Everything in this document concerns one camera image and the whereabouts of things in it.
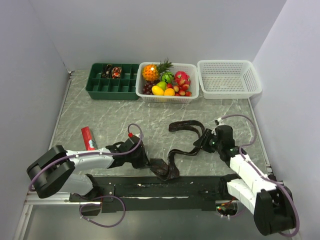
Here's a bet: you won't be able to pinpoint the dark rolled tie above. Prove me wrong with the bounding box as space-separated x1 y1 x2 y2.
101 64 113 79

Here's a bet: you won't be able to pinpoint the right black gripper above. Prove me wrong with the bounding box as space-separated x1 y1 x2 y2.
193 128 223 154

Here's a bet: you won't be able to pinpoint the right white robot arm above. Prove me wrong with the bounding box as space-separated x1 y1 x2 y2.
193 125 300 236

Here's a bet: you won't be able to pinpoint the empty white basket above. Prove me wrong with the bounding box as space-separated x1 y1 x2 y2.
197 60 262 100

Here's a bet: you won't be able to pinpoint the white fruit basket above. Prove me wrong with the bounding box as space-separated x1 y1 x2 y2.
135 62 199 104

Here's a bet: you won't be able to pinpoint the toy watermelon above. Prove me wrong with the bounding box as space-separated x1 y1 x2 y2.
160 71 174 84

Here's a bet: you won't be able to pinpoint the green compartment tray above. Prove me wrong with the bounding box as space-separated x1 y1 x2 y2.
85 63 139 101

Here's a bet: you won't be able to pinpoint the red toothpaste box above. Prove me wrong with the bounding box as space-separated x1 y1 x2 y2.
81 126 98 151

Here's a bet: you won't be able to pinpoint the toy dragon fruit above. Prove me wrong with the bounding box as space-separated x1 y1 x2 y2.
174 71 191 86

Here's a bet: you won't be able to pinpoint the red patterned rolled tie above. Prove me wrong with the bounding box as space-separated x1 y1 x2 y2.
111 66 122 79

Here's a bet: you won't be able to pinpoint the toy yellow mango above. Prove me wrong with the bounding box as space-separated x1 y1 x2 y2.
151 85 165 96

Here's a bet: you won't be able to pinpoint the toy purple grapes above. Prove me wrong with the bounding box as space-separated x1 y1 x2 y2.
142 80 160 95

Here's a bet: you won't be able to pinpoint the brown floral necktie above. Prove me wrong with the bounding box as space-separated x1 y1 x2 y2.
150 120 206 181

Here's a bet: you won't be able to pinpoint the toy orange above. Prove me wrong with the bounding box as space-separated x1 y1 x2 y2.
163 88 176 97

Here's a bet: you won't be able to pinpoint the toy strawberry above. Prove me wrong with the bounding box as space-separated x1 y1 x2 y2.
178 89 186 97

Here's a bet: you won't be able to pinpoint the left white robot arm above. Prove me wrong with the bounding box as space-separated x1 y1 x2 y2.
26 135 150 201

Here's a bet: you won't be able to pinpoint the aluminium frame rail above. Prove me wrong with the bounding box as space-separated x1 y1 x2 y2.
24 192 78 205

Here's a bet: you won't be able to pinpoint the toy pineapple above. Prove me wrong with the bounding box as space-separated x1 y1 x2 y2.
142 58 173 82

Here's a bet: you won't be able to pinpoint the toy green apple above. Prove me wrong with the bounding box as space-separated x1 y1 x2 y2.
156 81 167 91

